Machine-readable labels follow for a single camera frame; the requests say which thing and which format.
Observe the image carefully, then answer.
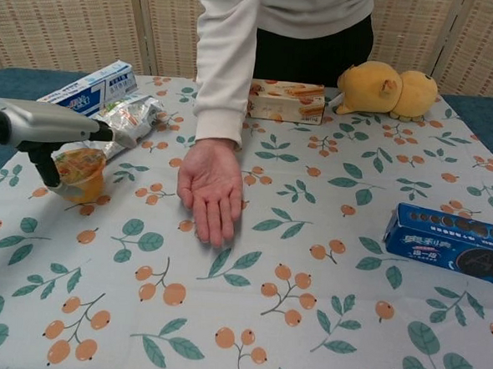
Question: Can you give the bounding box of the person's right bare hand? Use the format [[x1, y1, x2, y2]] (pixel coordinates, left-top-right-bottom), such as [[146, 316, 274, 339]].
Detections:
[[172, 134, 247, 250]]

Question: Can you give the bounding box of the robot left silver five-finger hand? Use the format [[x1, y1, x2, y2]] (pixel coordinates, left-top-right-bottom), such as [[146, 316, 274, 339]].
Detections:
[[0, 98, 140, 205]]

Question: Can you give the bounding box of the orange fruit jelly cup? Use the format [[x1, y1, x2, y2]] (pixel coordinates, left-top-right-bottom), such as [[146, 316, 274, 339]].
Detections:
[[47, 145, 108, 205]]

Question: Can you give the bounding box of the person's right white-sleeved forearm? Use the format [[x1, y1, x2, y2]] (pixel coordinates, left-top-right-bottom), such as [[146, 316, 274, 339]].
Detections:
[[189, 0, 263, 152]]

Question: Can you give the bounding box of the teal table cover cloth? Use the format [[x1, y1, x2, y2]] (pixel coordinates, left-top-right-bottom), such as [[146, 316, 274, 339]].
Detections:
[[0, 65, 493, 224]]

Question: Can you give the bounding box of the blue white toothpaste box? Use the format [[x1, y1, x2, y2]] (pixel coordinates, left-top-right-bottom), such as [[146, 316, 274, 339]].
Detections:
[[36, 54, 138, 117]]

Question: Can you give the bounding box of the silver foil snack bag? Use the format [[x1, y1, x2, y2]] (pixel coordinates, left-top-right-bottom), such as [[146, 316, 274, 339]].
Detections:
[[92, 91, 165, 164]]

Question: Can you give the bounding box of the cream wafer biscuit box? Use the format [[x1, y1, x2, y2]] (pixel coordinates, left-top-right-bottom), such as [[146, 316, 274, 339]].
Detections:
[[246, 78, 328, 127]]

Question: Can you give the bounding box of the woven beige folding screen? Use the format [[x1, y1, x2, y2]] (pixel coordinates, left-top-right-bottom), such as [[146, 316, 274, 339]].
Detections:
[[0, 0, 493, 107]]

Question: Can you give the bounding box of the fruit and leaf print tablecloth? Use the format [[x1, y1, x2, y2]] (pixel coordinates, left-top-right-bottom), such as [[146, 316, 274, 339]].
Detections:
[[0, 65, 493, 369]]

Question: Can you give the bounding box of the person torso in white sweater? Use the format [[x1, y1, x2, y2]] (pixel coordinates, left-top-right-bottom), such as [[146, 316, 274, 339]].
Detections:
[[244, 0, 376, 90]]

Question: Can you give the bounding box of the yellow plush toy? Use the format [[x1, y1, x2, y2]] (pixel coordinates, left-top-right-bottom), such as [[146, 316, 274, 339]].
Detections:
[[326, 58, 441, 124]]

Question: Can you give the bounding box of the blue sandwich cookie box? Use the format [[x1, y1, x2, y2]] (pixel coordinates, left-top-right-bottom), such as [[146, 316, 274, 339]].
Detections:
[[380, 200, 493, 286]]

